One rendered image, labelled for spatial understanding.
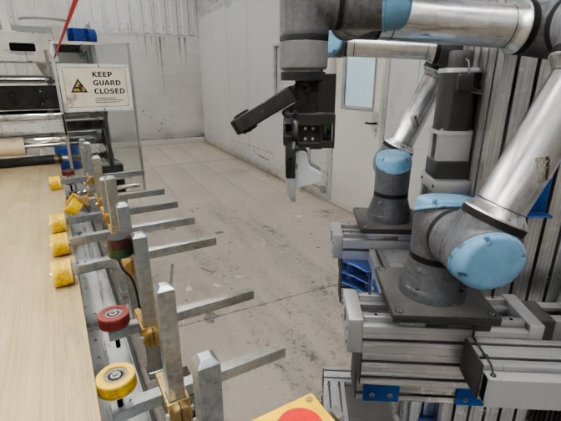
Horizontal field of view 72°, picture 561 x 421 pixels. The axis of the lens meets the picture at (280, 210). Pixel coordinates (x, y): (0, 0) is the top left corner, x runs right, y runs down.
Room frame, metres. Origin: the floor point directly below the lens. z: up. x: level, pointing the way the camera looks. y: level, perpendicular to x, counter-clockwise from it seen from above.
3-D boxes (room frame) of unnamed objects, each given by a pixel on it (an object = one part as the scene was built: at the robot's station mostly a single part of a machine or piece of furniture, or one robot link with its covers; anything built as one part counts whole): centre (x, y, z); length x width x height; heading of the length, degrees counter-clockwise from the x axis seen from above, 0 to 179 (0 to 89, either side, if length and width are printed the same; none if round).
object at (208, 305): (1.00, 0.28, 0.84); 0.43 x 0.03 x 0.04; 120
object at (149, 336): (0.93, 0.37, 0.85); 0.14 x 0.06 x 0.05; 30
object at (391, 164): (1.30, -0.38, 1.21); 0.13 x 0.12 x 0.14; 170
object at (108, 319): (0.90, 0.45, 0.85); 0.08 x 0.08 x 0.11
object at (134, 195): (1.87, 0.77, 0.95); 0.37 x 0.03 x 0.03; 120
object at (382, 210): (1.29, -0.38, 1.09); 0.15 x 0.15 x 0.10
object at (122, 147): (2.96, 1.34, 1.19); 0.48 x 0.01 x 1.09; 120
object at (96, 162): (1.78, 0.86, 0.93); 0.04 x 0.04 x 0.48; 30
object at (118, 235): (0.89, 0.40, 1.03); 0.06 x 0.06 x 0.22; 30
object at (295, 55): (0.65, -0.04, 1.54); 0.08 x 0.08 x 0.05
